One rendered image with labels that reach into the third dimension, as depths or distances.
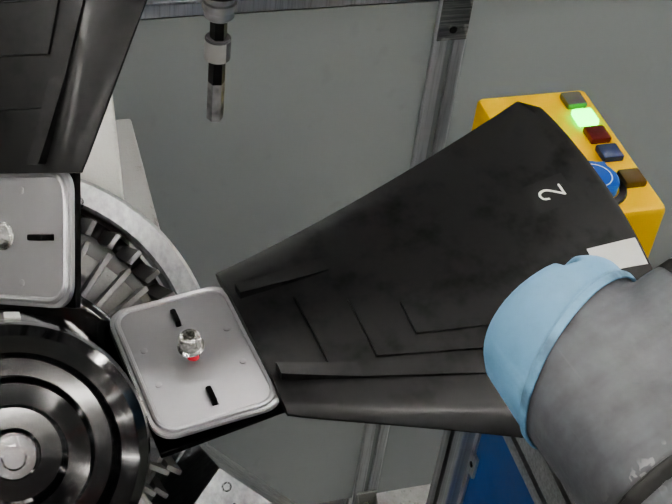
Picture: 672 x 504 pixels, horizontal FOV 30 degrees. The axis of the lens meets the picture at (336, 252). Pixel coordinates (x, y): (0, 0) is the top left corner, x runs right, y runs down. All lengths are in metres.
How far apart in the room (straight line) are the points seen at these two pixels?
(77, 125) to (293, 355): 0.16
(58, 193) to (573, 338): 0.25
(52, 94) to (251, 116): 0.85
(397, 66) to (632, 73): 0.31
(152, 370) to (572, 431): 0.23
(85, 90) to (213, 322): 0.14
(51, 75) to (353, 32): 0.83
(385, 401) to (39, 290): 0.18
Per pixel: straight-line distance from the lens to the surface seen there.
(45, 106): 0.60
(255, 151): 1.46
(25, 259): 0.61
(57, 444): 0.58
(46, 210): 0.60
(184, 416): 0.61
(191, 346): 0.62
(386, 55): 1.43
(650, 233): 1.01
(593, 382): 0.50
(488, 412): 0.64
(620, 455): 0.49
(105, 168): 0.85
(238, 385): 0.62
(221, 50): 0.50
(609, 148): 1.03
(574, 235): 0.71
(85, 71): 0.59
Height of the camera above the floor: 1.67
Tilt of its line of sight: 42 degrees down
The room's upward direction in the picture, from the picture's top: 8 degrees clockwise
